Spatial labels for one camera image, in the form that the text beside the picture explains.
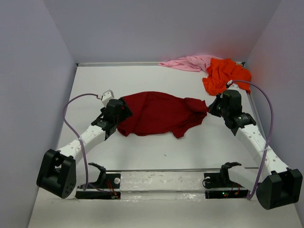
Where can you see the orange t shirt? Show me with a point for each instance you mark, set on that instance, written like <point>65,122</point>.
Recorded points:
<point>220,72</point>

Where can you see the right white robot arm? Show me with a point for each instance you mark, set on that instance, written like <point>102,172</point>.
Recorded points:
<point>276,184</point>

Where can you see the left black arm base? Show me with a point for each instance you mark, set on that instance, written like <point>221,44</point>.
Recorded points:
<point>106,186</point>

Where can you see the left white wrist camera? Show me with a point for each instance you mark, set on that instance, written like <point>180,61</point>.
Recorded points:
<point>106,97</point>

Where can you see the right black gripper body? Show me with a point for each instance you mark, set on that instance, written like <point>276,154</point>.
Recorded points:
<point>223,111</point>

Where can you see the pink t shirt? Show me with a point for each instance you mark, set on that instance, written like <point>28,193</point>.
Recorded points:
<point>190,63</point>

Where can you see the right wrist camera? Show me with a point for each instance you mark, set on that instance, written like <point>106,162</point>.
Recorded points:
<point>232,86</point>

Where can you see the dark red t shirt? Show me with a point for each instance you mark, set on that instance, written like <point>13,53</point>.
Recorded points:
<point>159,113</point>

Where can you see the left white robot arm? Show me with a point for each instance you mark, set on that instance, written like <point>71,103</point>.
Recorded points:
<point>57,173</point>

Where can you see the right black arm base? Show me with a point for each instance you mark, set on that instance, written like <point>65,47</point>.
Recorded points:
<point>219,186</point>

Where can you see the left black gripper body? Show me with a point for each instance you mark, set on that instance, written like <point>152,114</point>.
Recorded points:
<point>116,122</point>

